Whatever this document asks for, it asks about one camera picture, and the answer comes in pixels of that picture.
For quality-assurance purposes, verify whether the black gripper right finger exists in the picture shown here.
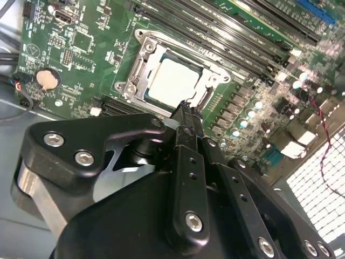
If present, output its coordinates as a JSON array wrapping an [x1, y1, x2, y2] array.
[[192, 106, 337, 259]]

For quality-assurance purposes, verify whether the metal socket cover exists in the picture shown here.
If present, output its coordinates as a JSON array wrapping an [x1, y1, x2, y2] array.
[[129, 36, 216, 108]]

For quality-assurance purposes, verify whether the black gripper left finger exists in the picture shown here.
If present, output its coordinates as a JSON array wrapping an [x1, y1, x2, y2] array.
[[10, 101, 211, 252]]

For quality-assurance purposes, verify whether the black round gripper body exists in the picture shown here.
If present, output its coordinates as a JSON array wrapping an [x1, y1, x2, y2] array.
[[51, 166, 259, 259]]

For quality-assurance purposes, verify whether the square silver cpu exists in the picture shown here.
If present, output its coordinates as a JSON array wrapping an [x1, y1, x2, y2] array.
[[147, 52, 204, 107]]

